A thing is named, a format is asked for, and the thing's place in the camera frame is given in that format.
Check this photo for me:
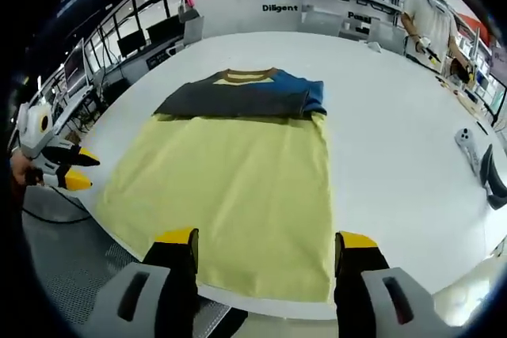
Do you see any white handheld device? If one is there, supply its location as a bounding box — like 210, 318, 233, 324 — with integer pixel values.
454, 127, 483, 176

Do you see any grey and pink hanging bag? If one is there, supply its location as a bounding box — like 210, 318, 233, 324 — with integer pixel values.
177, 0, 200, 25

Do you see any person's left hand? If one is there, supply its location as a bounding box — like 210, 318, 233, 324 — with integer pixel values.
9, 150, 45, 188

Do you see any black cable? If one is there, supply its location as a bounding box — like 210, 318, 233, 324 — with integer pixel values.
22, 194, 95, 225

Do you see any black desk monitor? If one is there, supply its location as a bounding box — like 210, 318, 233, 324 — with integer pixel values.
117, 28, 147, 59
145, 16, 182, 45

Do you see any grey office chair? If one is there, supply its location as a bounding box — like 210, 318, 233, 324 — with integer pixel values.
163, 14, 206, 55

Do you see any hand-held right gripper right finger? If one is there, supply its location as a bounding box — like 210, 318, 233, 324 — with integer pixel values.
334, 230, 437, 329

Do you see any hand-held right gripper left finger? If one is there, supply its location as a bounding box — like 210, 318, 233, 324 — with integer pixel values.
84, 226, 200, 333

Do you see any grey mesh chair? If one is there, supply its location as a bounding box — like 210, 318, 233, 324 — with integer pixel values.
21, 190, 247, 338

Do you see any black stand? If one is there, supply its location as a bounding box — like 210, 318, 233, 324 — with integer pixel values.
478, 142, 507, 211

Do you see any yellow garment with dark sleeves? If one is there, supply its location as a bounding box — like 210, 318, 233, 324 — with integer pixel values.
93, 66, 334, 303

